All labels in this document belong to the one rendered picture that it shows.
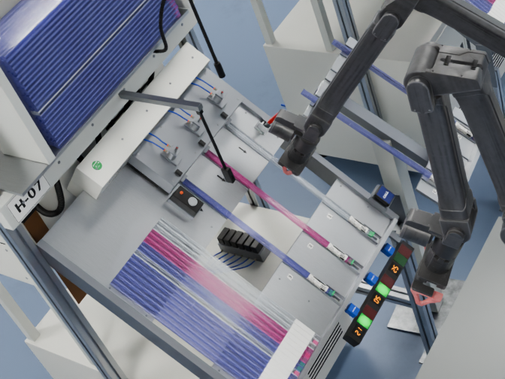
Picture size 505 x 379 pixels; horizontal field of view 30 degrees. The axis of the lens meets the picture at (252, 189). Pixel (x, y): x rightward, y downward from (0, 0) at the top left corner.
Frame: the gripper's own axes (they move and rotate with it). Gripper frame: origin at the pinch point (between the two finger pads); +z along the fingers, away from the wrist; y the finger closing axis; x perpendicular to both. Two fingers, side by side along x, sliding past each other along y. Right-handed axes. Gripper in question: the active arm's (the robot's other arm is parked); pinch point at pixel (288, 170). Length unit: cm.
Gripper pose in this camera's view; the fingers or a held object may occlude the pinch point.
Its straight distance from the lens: 255.2
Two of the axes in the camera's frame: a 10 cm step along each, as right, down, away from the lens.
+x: 8.3, 5.6, -0.4
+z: -2.5, 4.3, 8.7
